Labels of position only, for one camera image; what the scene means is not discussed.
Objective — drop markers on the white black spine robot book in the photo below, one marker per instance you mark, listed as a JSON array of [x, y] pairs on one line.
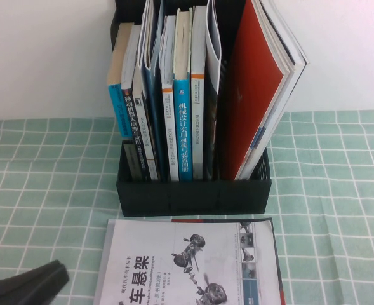
[[131, 111]]

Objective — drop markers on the white brochure orange robot arm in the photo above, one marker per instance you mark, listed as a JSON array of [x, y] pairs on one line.
[[108, 235]]

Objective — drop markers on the cyan spine book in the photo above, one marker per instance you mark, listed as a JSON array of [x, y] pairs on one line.
[[120, 108]]

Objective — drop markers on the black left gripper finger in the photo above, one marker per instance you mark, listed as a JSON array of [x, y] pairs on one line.
[[55, 289], [18, 286]]

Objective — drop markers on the black mesh book holder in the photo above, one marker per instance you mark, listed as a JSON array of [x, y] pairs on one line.
[[193, 197]]

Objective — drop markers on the green white checked tablecloth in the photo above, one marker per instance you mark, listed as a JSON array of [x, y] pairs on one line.
[[332, 190]]

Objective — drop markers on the white spine book black logo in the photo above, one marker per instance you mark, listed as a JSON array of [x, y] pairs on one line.
[[141, 127]]

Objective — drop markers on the blue spine mechanical design book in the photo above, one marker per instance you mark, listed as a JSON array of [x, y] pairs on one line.
[[183, 127]]

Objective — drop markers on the dark cover thin magazine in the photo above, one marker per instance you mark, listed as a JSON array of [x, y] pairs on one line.
[[293, 47]]

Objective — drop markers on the white spine car suspension book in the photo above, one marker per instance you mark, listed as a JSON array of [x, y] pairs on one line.
[[174, 254]]

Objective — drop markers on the white curved thin booklet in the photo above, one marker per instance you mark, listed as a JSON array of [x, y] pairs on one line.
[[147, 31]]

